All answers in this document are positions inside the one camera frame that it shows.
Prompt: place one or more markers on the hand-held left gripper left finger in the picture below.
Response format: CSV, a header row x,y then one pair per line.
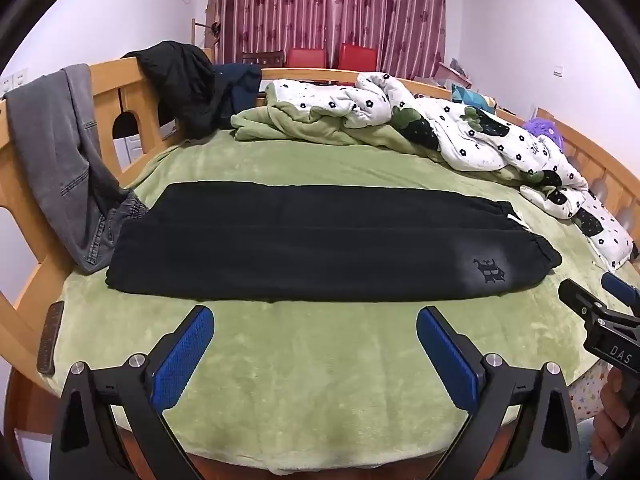
x,y
182,355

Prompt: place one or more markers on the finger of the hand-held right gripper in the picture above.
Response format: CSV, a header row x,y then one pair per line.
x,y
620,287
580,300

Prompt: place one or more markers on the dark wooden chair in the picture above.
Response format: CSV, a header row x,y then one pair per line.
x,y
262,58

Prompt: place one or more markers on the maroon patterned curtain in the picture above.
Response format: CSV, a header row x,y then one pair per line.
x,y
300,5

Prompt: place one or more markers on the red chair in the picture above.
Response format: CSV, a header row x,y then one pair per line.
x,y
357,57
306,57

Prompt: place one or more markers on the white wall sockets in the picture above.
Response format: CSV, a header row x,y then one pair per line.
x,y
12,83

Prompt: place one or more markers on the flowered pillow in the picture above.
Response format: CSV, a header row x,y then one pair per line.
x,y
602,230

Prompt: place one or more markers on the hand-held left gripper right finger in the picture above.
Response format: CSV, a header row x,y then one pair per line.
x,y
447,355

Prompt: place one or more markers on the grey jeans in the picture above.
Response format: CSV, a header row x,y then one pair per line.
x,y
50,145

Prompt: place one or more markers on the wooden coat rack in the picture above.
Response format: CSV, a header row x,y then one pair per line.
x,y
195,35

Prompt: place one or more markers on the cardboard boxes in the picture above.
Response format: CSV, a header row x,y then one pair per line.
x,y
452,72

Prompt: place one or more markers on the green fleece blanket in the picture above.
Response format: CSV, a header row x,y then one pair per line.
x,y
325,360

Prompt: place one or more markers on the black jacket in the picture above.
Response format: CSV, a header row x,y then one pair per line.
x,y
180,85

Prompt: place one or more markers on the navy garment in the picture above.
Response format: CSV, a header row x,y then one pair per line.
x,y
240,85

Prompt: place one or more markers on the teal patterned pillow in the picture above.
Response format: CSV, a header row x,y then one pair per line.
x,y
472,96

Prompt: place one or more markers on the star patterned sheet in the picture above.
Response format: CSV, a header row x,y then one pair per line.
x,y
592,392

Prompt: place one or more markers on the black pants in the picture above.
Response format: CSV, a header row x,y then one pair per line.
x,y
300,250

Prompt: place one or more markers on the white flowered quilt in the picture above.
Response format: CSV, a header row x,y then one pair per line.
x,y
450,125

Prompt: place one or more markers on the purple fluffy toy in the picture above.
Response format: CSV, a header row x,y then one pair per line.
x,y
545,132

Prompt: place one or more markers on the person's right hand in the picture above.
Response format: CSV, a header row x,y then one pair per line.
x,y
607,425

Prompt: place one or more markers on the wooden bed frame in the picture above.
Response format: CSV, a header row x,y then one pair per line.
x,y
132,95

